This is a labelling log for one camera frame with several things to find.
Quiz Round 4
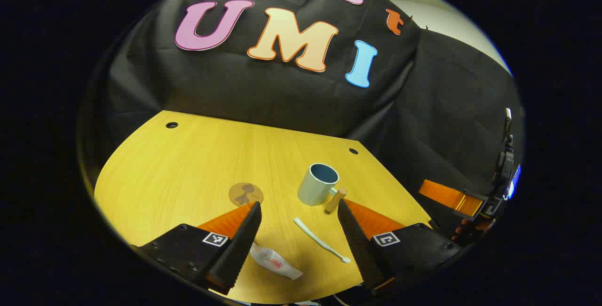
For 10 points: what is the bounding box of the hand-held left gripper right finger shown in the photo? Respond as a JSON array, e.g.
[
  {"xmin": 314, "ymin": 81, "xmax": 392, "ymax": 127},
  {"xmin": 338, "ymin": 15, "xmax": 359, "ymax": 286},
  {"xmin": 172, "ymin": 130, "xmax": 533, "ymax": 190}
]
[{"xmin": 337, "ymin": 198, "xmax": 464, "ymax": 296}]

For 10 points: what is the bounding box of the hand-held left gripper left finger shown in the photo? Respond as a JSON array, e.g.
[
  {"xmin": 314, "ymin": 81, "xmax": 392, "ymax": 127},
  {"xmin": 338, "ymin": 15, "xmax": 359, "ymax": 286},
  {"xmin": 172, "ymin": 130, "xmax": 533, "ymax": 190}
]
[{"xmin": 131, "ymin": 201, "xmax": 262, "ymax": 296}]

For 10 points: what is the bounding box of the white toothpaste tube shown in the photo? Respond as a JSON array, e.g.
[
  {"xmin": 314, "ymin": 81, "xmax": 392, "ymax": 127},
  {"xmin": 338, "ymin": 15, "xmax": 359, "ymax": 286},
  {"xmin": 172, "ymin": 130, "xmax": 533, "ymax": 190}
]
[{"xmin": 249, "ymin": 243, "xmax": 304, "ymax": 281}]

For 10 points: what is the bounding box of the round brown coaster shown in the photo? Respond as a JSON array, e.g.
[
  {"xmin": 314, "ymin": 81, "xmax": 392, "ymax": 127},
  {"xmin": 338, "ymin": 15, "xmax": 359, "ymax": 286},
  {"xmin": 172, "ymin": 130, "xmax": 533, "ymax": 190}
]
[{"xmin": 229, "ymin": 182, "xmax": 264, "ymax": 207}]

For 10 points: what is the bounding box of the grey cup with wooden handle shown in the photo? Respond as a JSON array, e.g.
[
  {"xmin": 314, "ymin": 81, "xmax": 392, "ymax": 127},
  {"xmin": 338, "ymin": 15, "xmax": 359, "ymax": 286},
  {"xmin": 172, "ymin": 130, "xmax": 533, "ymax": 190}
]
[{"xmin": 297, "ymin": 163, "xmax": 349, "ymax": 213}]

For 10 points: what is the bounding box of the wooden desktop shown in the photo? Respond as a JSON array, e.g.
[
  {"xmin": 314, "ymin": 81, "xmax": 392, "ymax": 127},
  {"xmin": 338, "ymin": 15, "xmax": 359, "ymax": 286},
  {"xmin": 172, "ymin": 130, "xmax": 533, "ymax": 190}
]
[{"xmin": 94, "ymin": 110, "xmax": 433, "ymax": 304}]

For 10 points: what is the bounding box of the black backdrop cloth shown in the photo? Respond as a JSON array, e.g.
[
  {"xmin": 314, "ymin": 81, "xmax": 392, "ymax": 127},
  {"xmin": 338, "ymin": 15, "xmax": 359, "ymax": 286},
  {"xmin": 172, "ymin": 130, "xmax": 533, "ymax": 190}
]
[{"xmin": 78, "ymin": 0, "xmax": 525, "ymax": 231}]

